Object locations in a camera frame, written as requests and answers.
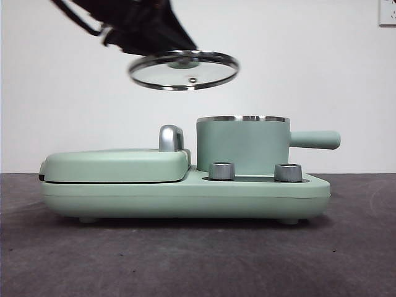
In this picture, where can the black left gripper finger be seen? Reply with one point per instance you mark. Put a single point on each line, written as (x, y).
(176, 34)

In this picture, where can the glass pot lid green knob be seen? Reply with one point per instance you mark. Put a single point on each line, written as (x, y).
(185, 72)

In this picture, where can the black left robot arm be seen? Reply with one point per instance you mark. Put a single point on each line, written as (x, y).
(123, 18)

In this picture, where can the silver control knob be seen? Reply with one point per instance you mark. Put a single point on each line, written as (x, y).
(222, 170)
(288, 173)

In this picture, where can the mint green breakfast machine base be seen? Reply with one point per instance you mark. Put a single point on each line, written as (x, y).
(185, 198)

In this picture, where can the white wall socket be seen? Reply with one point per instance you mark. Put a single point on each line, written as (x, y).
(388, 12)

